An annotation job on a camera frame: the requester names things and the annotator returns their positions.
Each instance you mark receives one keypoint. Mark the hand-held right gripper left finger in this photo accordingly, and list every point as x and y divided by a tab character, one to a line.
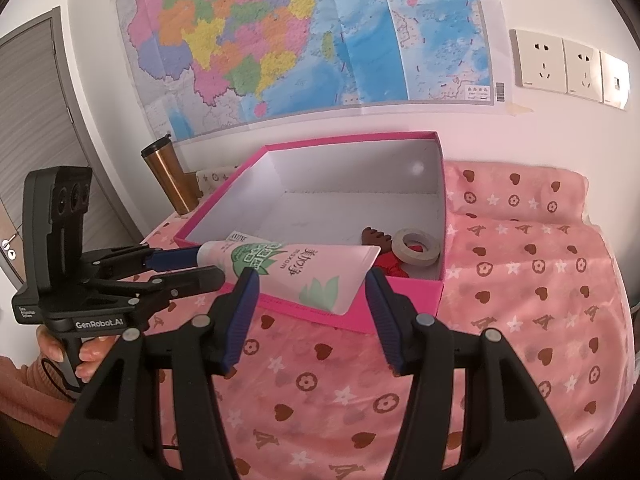
242	310

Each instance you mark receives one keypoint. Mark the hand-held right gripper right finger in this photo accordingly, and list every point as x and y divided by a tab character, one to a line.
385	310

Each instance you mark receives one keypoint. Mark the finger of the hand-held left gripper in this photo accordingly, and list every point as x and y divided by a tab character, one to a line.
195	277
175	257

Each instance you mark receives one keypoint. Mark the red plastic tool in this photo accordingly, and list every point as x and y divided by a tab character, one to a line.
390	265

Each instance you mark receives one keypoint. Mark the white tape roll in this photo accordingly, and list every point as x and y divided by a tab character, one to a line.
415	259

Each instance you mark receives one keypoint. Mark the white and blue medicine box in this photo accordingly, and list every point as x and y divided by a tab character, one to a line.
245	236

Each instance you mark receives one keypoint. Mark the pink tube green leaf print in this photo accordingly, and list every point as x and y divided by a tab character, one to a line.
300	270

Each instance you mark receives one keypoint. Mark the brown wooden rake comb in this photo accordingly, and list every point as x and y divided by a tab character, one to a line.
375	237

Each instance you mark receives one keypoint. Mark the pink cardboard box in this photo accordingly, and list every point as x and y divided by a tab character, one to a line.
350	195

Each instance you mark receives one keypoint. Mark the person's left forearm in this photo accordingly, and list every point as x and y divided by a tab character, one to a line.
30	395

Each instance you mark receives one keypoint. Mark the person's left hand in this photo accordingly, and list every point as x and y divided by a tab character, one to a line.
95	355

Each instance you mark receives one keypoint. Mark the copper travel tumbler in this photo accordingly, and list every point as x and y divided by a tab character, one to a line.
170	180

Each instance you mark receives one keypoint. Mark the grey door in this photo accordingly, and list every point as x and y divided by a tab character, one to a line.
40	110

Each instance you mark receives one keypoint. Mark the pink printed cloth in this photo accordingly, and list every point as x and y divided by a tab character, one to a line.
525	285

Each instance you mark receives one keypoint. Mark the colourful wall map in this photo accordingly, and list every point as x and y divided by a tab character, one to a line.
250	35

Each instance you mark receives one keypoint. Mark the yellowish wall tape piece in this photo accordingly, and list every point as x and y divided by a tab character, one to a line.
520	108

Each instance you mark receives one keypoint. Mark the white wall power outlet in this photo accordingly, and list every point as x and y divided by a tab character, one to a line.
537	60
582	70

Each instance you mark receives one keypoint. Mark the white wall data socket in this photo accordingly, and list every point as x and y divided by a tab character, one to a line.
615	80

